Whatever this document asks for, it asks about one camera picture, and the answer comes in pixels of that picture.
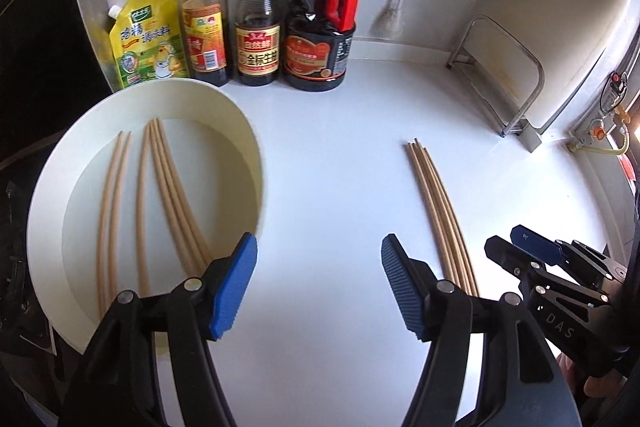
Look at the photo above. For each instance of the gas valve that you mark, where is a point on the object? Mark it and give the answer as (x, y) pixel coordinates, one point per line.
(597, 133)

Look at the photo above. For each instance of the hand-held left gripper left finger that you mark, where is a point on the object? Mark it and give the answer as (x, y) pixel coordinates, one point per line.
(235, 287)

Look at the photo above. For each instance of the white round bowl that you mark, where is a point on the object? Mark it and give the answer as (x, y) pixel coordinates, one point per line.
(225, 167)

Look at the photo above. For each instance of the white cutting board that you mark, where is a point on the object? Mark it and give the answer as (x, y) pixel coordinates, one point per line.
(565, 47)

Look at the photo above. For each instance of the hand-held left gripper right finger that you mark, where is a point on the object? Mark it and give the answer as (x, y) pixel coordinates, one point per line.
(400, 287)

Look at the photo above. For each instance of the person's right hand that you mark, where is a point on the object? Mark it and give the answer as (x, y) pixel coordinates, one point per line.
(595, 388)

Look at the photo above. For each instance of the bundle of wooden chopsticks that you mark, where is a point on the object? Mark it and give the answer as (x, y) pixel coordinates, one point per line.
(440, 217)

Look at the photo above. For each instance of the yellow-capped vinegar bottle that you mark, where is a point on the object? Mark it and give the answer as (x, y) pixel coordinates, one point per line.
(205, 32)

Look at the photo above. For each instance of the yellow seasoning pouch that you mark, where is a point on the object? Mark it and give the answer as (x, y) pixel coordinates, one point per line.
(145, 42)

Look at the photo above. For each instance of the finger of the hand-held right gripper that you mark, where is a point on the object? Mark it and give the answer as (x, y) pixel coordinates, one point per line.
(537, 244)
(510, 257)

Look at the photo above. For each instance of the black range hood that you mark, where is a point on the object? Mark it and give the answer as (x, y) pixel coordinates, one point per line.
(35, 7)

